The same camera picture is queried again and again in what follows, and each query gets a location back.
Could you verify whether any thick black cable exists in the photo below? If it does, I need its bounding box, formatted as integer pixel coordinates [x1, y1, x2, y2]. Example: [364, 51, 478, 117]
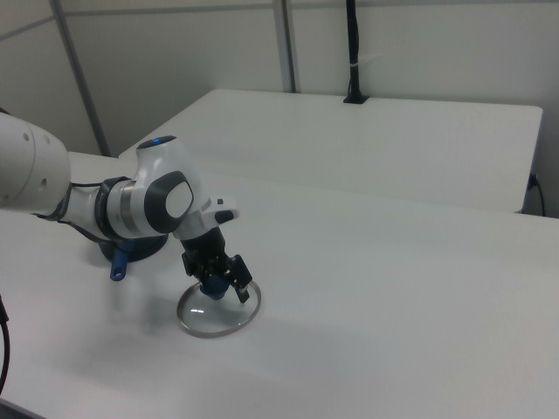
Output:
[0, 291, 12, 396]

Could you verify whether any grey partition post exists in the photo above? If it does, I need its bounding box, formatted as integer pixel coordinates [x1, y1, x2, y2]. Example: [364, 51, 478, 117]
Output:
[273, 0, 303, 93]
[48, 0, 111, 157]

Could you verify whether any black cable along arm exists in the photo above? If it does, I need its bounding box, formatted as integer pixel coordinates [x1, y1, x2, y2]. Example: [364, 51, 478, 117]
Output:
[36, 175, 132, 246]

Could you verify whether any white side table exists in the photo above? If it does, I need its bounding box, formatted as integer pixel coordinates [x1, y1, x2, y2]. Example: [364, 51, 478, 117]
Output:
[118, 88, 544, 215]

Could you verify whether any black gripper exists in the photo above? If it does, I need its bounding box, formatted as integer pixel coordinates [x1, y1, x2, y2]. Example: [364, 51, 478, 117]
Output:
[179, 227, 254, 305]

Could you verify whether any glass lid with blue knob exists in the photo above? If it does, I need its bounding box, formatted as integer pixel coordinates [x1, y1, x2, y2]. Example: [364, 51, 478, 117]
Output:
[175, 278, 264, 340]

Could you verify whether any black cable with blue plug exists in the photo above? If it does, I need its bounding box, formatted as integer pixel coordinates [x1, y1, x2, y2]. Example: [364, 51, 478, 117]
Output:
[525, 171, 548, 216]

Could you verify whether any black pole with clamp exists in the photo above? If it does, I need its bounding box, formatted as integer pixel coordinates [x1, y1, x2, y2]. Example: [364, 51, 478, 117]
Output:
[342, 0, 371, 106]

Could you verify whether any dark saucepan with blue handle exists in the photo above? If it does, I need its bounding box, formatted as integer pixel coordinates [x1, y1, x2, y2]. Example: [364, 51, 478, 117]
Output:
[97, 233, 169, 282]

